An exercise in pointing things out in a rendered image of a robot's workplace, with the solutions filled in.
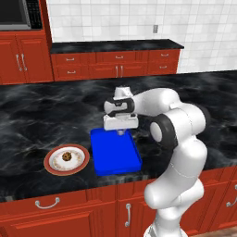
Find blue tray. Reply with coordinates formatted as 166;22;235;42
90;127;143;178

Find black microwave oven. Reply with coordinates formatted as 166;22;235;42
0;0;44;31

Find brown chocolate chip cookie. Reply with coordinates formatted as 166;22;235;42
61;151;73;163

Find red-rimmed white plate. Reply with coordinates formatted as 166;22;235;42
43;143;91;177

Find red wide cupboard door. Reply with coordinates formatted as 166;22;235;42
0;201;119;237

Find red low cupboard run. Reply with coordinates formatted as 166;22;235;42
50;48;181;82

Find red drawer front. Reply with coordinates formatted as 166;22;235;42
0;188;89;224

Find silver upright door handle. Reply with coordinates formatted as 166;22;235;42
124;203;132;229

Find red tall cupboard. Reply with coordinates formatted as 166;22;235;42
0;0;56;86

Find silver drawer handle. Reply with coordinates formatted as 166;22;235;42
34;196;61;210

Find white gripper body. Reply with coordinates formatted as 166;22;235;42
103;113;139;131

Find red narrow cupboard door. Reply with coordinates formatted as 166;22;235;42
116;178;162;237

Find silver curved door handle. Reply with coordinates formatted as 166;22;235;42
225;183;237;208

